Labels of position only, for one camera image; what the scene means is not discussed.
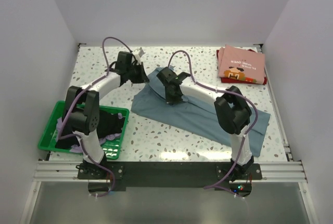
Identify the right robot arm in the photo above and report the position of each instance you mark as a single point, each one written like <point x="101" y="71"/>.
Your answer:
<point x="232" y="111"/>

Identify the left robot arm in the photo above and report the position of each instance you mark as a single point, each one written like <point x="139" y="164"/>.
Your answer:
<point x="81" y="111"/>

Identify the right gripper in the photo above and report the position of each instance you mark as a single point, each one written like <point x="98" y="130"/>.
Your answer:
<point x="170" y="100"/>

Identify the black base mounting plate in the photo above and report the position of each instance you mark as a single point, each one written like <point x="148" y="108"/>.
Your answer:
<point x="123" y="175"/>

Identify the lavender garment in basket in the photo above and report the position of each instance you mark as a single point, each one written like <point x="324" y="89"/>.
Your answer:
<point x="112" y="138"/>

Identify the black garment in basket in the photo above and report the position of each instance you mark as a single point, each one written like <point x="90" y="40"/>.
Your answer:
<point x="109" y="125"/>

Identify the blue t-shirt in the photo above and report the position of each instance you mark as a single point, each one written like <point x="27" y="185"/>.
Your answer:
<point x="192" y="115"/>

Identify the red folded t-shirt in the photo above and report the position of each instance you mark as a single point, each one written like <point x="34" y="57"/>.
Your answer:
<point x="257" y="80"/>

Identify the aluminium frame rail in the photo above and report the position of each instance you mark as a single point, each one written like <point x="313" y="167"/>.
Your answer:
<point x="66" y="171"/>

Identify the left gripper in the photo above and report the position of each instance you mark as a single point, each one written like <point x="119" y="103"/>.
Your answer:
<point x="144" y="78"/>

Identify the green plastic basket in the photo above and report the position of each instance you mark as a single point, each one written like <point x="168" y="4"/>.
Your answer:
<point x="111" y="145"/>

